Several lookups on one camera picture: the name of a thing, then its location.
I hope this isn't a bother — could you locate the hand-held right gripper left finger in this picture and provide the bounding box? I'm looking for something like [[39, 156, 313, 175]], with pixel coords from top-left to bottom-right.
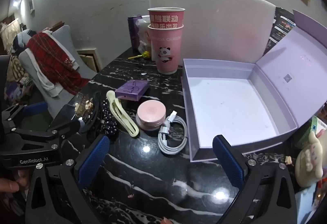
[[26, 135, 110, 224]]

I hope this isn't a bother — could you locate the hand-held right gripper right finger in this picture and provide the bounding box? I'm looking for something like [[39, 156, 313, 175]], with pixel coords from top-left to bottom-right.
[[213, 135, 298, 224]]

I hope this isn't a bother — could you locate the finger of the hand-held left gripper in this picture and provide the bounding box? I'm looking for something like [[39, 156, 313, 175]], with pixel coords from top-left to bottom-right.
[[2, 102, 48, 125], [5, 119, 82, 150]]

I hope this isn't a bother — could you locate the clear hair claw with bears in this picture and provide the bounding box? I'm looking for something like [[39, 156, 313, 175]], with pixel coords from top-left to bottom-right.
[[74, 99, 94, 122]]

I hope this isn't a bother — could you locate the black polka dot scrunchie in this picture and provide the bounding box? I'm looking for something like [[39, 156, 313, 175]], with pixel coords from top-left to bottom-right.
[[98, 98, 119, 136]]

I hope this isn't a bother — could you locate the cream hair clip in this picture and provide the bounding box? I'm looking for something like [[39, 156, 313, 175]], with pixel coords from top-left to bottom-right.
[[106, 90, 140, 138]]

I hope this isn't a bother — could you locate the lilac cardboard box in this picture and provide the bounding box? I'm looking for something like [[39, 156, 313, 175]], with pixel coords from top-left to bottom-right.
[[181, 9, 327, 163]]

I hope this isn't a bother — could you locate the white cable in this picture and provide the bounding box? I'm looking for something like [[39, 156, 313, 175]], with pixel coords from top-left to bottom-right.
[[158, 110, 188, 155]]

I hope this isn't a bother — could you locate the pink round compact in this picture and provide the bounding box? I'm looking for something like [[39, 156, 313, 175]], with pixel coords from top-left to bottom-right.
[[137, 100, 168, 130]]

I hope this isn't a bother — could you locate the small purple box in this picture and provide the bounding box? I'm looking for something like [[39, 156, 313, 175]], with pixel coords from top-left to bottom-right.
[[114, 79, 150, 101]]

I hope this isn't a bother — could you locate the person's left hand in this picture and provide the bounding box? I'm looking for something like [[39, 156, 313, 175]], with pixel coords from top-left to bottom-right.
[[0, 170, 30, 194]]

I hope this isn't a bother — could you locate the pile of clothes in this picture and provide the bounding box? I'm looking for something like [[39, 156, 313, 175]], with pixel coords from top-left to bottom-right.
[[0, 17, 34, 102]]

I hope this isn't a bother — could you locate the red plaid blanket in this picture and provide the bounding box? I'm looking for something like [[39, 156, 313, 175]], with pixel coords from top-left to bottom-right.
[[26, 32, 90, 95]]

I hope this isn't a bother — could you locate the grey chair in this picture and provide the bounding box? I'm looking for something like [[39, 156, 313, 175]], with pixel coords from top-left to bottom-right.
[[18, 25, 97, 118]]

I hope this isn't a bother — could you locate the cream plush toy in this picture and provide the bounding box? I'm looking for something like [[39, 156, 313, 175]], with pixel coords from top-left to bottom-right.
[[295, 129, 327, 187]]

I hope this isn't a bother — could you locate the blue and white box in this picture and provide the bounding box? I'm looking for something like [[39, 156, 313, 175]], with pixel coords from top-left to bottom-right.
[[295, 183, 327, 224]]

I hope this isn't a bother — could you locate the green printed box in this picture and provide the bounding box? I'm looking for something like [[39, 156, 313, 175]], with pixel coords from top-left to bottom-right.
[[296, 115, 327, 148]]

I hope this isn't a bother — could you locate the yellow green lollipop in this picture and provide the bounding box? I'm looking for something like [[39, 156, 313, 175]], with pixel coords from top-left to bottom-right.
[[128, 52, 151, 60]]

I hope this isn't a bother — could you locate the purple drink can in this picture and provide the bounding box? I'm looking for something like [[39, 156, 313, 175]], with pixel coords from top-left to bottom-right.
[[128, 15, 143, 53]]

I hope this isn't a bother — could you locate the clear plastic bag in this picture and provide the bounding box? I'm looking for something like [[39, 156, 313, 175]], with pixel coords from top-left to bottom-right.
[[135, 16, 154, 55]]

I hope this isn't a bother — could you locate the pink panda paper cup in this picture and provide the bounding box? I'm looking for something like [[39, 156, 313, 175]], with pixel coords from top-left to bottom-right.
[[148, 23, 184, 74]]

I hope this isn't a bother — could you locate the white foam board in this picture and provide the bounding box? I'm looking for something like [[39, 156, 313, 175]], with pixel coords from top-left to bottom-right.
[[148, 0, 278, 66]]

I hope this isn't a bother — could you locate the black printed snack bag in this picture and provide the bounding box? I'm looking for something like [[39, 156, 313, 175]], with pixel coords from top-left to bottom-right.
[[263, 7, 297, 56]]

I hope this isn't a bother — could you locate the red paper cup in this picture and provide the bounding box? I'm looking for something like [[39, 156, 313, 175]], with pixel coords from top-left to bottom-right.
[[147, 7, 187, 29]]

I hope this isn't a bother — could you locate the wooden frame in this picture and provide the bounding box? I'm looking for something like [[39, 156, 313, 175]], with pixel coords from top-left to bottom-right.
[[77, 48, 103, 74]]

